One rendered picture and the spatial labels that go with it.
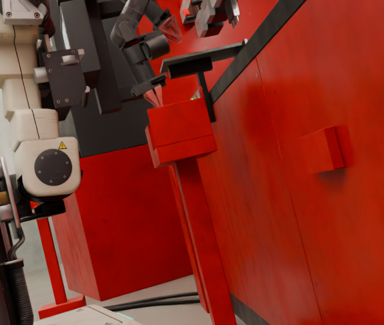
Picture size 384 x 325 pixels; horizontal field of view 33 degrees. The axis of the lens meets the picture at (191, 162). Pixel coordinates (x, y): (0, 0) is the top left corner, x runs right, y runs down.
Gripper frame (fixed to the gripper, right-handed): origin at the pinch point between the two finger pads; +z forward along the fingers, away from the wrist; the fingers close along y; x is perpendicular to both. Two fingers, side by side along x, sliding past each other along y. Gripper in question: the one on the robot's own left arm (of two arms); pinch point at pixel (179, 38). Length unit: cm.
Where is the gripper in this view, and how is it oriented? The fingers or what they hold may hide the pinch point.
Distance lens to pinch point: 216.9
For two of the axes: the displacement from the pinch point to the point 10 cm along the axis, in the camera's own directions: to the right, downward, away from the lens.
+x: -7.1, 6.9, -1.4
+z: 7.0, 7.2, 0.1
